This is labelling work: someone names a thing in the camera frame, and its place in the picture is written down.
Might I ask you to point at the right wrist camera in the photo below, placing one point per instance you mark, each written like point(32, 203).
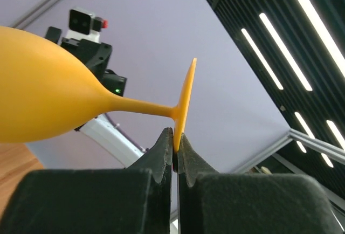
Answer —
point(83, 24)

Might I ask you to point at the yellow wine glass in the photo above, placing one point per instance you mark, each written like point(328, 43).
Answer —
point(46, 91)

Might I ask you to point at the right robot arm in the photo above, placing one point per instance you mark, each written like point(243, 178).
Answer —
point(106, 133)

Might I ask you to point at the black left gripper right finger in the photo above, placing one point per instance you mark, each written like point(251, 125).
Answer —
point(214, 202)

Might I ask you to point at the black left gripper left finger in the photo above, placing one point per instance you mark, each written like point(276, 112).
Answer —
point(131, 200)

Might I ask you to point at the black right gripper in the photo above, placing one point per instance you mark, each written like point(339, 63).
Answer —
point(88, 49)

